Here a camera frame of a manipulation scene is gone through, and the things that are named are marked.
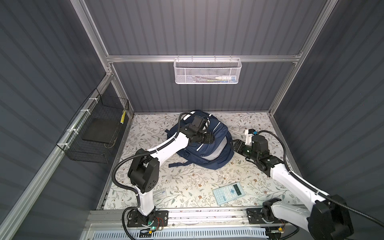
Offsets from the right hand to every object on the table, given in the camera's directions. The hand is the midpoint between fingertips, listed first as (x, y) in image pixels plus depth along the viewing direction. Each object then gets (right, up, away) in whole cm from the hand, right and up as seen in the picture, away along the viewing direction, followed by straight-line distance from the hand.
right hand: (233, 144), depth 83 cm
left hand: (-12, +3, +4) cm, 13 cm away
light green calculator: (-4, -26, -3) cm, 27 cm away
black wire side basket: (-74, +21, -3) cm, 77 cm away
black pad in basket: (-69, +8, -9) cm, 70 cm away
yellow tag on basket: (-63, +15, +1) cm, 64 cm away
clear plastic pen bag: (-41, -27, -2) cm, 49 cm away
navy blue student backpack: (-10, -8, +10) cm, 16 cm away
